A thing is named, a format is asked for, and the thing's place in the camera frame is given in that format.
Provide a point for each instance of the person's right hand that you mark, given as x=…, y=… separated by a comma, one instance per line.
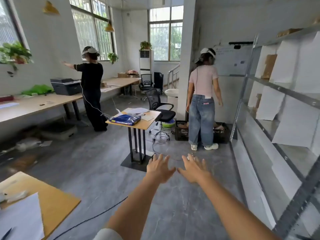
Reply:
x=193, y=169

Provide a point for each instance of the person's left hand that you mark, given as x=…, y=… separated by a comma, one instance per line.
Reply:
x=160, y=168

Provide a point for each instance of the metal shelving rack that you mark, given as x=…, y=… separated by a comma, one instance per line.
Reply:
x=287, y=91

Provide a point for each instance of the person's left forearm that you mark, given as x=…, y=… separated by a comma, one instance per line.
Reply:
x=135, y=207

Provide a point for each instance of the person's right forearm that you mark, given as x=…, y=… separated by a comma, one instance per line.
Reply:
x=230, y=212

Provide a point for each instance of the person's white shirt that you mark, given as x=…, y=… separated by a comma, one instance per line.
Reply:
x=107, y=234

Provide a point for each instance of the black plastic crate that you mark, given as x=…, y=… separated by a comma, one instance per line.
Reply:
x=181, y=133

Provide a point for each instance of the green plastic basin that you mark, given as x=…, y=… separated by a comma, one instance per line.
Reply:
x=169, y=124

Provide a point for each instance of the small wooden table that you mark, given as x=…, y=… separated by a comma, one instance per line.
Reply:
x=143, y=125

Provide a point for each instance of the blue plastic package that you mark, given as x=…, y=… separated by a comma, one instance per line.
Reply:
x=125, y=119

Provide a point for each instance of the white papers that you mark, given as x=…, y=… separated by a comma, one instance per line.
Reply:
x=136, y=111

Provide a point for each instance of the black swivel office chair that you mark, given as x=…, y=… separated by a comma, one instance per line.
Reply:
x=153, y=98

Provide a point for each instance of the white ceramic sink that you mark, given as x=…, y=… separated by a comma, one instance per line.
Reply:
x=172, y=92

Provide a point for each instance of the black mesh office chair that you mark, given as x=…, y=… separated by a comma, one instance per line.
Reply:
x=146, y=83

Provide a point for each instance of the black fabric chair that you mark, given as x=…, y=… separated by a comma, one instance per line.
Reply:
x=158, y=81

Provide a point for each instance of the metal stair railing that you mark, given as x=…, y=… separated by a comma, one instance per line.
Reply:
x=168, y=77

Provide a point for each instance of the brown carton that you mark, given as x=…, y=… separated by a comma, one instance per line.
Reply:
x=269, y=66
x=123, y=74
x=258, y=101

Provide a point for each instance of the pink bag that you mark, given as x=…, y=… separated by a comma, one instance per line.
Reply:
x=132, y=71

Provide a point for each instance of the white standing air conditioner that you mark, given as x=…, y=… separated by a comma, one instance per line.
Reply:
x=146, y=63

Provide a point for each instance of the grey plastic crate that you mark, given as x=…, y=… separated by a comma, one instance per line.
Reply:
x=58, y=132

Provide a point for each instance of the light wooden table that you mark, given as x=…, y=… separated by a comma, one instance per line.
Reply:
x=55, y=202

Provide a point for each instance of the white whiteboard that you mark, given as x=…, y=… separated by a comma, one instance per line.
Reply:
x=230, y=62

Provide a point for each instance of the white paper divider sheets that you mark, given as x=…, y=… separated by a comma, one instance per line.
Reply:
x=297, y=122

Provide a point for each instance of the white square paper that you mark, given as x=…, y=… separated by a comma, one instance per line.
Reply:
x=46, y=143

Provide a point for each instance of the white headset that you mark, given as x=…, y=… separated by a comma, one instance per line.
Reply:
x=207, y=52
x=89, y=50

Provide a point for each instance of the potted green plant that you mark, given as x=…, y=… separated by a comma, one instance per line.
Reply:
x=113, y=57
x=15, y=52
x=145, y=44

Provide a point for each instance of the dark grey printer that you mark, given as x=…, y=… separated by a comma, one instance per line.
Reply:
x=65, y=86

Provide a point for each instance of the barred glass window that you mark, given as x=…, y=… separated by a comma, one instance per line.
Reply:
x=8, y=22
x=92, y=27
x=166, y=33

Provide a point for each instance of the long wooden table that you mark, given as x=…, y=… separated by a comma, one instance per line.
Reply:
x=37, y=104

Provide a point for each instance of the green fabric bag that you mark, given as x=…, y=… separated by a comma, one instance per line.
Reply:
x=37, y=89

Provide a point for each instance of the white paper sheet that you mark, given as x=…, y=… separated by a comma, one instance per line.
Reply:
x=22, y=219

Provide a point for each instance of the yellow pendant lamp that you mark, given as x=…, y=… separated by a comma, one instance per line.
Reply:
x=109, y=27
x=50, y=8

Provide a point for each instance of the black wall-mounted device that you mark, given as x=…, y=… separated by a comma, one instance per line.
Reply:
x=240, y=43

